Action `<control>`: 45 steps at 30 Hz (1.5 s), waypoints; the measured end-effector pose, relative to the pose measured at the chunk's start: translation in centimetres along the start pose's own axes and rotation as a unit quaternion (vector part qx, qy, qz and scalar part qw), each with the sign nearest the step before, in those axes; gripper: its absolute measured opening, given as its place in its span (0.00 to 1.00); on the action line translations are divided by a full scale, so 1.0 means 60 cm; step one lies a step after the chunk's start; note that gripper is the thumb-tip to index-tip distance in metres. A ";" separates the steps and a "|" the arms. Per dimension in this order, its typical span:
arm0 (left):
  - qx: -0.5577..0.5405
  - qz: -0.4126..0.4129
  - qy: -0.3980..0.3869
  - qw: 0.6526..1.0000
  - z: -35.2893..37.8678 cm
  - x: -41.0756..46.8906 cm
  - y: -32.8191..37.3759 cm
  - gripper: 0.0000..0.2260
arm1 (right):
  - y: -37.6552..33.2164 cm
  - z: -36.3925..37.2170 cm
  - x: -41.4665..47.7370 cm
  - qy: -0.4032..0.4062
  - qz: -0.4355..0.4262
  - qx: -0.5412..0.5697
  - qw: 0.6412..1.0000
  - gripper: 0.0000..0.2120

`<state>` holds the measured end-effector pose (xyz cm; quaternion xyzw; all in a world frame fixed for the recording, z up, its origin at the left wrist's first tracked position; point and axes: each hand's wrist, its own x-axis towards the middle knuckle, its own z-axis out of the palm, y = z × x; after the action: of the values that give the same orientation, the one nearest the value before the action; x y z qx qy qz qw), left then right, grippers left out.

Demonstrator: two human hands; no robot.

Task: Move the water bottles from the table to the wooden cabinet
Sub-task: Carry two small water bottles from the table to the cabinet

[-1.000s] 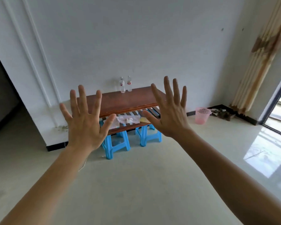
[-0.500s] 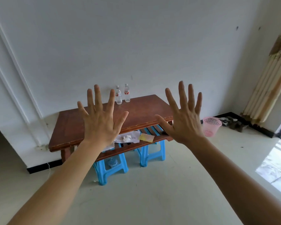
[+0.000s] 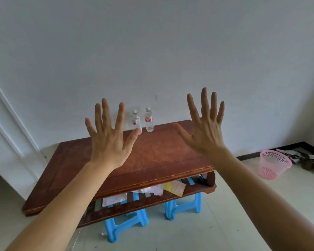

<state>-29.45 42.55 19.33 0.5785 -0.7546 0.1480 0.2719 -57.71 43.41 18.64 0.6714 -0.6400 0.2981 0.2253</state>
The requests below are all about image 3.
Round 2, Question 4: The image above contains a person's right hand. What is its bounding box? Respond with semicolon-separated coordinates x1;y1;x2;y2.
172;87;227;157

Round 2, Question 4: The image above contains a person's right forearm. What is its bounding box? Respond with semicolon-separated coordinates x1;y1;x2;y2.
210;147;314;251

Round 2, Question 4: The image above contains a cluster of dark shoes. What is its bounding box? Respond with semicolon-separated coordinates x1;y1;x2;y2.
276;147;314;177

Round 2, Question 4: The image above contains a yellow cloth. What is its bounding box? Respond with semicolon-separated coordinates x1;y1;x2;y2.
162;180;187;198

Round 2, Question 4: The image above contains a white door frame trim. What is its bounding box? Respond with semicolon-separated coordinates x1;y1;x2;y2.
0;71;49;200

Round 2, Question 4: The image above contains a pink plastic basket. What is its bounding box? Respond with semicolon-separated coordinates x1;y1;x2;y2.
257;150;293;180

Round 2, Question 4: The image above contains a white rag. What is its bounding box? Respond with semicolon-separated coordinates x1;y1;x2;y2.
133;184;165;196
102;193;128;207

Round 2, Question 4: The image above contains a dark red wooden table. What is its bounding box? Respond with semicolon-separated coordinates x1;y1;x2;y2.
22;119;217;228

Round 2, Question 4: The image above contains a blue plastic stool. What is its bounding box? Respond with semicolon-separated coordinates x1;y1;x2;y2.
164;177;202;221
103;192;150;243

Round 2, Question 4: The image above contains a small white-capped water bottle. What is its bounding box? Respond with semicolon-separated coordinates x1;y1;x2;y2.
131;110;142;134
144;107;154;132

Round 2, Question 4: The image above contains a person's left hand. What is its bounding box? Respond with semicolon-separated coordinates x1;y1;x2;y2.
84;98;142;170

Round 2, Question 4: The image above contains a person's left forearm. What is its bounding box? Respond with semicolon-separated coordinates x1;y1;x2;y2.
5;162;115;251

